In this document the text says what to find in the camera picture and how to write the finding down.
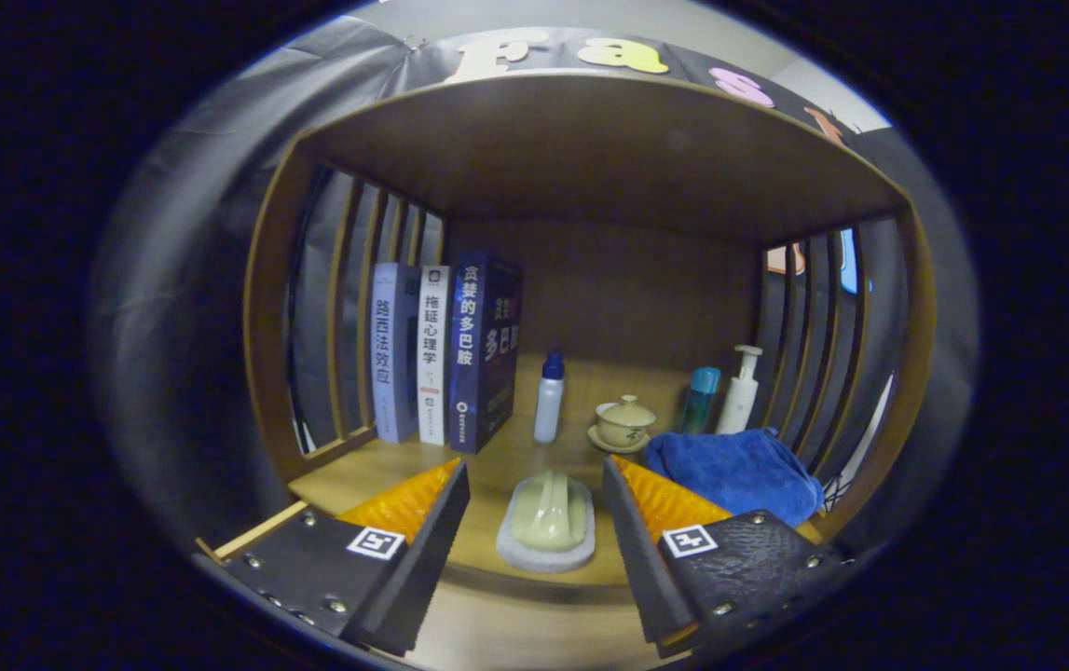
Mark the white book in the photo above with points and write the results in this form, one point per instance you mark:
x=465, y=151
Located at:
x=432, y=354

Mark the wooden countertop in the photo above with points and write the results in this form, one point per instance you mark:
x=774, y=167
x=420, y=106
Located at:
x=487, y=466

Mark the teal bottle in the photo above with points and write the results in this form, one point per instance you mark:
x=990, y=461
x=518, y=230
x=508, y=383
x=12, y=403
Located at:
x=699, y=401

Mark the wooden drawer with black knob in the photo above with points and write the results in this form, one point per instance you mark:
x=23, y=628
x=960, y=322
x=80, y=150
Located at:
x=534, y=634

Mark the light blue book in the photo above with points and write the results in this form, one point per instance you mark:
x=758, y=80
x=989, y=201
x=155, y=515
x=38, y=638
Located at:
x=394, y=354

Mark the wooden cabinet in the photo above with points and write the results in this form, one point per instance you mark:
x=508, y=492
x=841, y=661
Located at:
x=609, y=298

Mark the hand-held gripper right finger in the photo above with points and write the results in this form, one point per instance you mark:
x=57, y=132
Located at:
x=650, y=568

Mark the blue folded towel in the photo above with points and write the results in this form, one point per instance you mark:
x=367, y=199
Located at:
x=739, y=475

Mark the white pump bottle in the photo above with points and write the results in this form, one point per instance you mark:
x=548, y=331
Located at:
x=737, y=401

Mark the white bottle with blue cap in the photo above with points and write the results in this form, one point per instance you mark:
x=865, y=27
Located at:
x=548, y=405

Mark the black light stand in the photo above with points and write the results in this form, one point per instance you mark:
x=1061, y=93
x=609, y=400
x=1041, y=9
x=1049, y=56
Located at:
x=872, y=429

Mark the dark blue book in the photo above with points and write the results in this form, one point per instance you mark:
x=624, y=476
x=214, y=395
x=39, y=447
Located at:
x=483, y=354

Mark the beige lidded teacup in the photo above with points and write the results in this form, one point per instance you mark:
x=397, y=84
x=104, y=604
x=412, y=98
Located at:
x=624, y=427

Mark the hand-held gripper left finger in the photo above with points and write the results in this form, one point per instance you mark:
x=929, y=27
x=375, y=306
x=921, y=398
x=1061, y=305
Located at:
x=413, y=578

